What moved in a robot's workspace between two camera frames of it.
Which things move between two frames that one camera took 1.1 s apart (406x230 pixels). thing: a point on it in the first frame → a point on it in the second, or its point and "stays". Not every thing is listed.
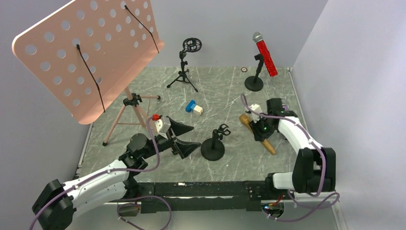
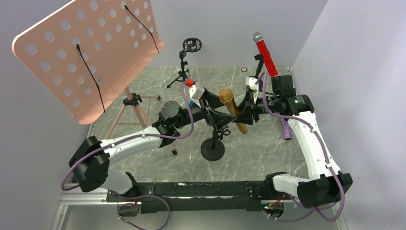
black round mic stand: [213, 149] stays
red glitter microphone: [258, 37] stays
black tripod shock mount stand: [189, 44] stays
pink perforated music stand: [85, 53] stays
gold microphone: [246, 119] → [226, 96]
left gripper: [173, 138] → [204, 109]
